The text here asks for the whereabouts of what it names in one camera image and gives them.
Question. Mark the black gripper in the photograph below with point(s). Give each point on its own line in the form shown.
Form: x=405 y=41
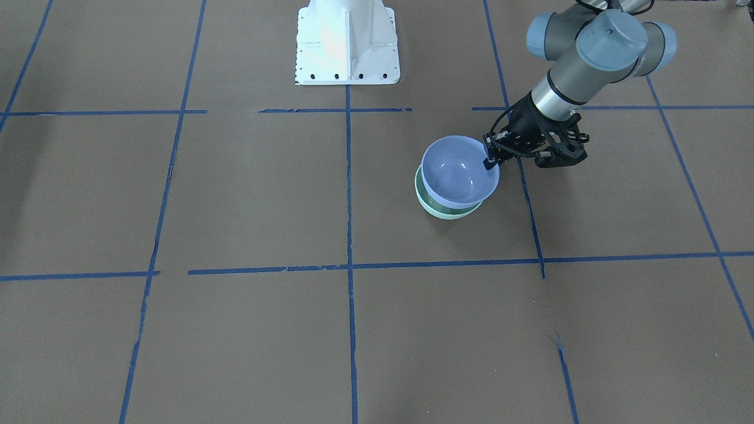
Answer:
x=523 y=125

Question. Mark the blue ceramic bowl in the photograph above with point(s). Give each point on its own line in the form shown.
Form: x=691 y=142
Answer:
x=454 y=172

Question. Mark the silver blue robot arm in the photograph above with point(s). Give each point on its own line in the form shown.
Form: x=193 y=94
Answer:
x=591 y=44

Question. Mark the green ceramic bowl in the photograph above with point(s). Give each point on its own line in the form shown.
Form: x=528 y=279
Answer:
x=435 y=209

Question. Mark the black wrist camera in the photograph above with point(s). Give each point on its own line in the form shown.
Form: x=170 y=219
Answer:
x=565 y=142

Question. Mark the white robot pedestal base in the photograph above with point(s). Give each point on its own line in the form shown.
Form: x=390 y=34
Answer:
x=346 y=42

